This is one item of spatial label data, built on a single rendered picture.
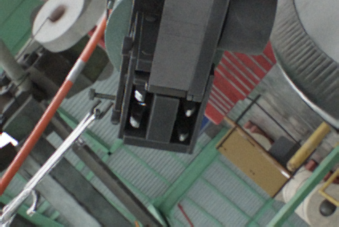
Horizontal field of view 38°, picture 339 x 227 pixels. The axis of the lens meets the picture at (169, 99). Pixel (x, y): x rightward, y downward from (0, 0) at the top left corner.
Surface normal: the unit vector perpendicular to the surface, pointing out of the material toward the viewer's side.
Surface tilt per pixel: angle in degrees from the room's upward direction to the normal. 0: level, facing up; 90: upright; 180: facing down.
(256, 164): 90
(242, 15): 80
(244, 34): 62
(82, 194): 139
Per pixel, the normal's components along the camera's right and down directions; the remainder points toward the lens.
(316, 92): -0.71, -0.62
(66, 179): 0.66, -0.44
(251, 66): 0.17, 0.14
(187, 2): 0.00, 0.55
